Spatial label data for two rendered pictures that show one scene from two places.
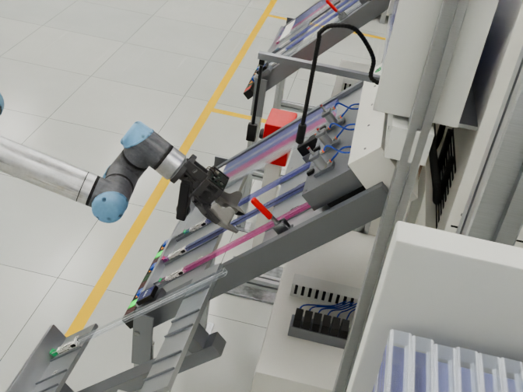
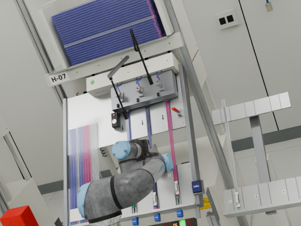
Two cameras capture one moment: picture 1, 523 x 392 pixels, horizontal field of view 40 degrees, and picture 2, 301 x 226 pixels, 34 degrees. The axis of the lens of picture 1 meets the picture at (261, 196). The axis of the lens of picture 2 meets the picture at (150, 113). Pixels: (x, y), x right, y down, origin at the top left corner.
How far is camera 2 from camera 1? 2.30 m
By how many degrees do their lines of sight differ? 69
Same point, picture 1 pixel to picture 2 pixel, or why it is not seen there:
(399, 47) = (162, 7)
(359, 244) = not seen: hidden behind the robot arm
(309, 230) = (187, 99)
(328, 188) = (174, 83)
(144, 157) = (134, 150)
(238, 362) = not seen: outside the picture
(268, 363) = (208, 184)
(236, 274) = (193, 141)
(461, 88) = not seen: hidden behind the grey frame
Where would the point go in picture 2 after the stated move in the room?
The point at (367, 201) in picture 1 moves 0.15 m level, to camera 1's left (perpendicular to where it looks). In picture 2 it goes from (183, 73) to (181, 82)
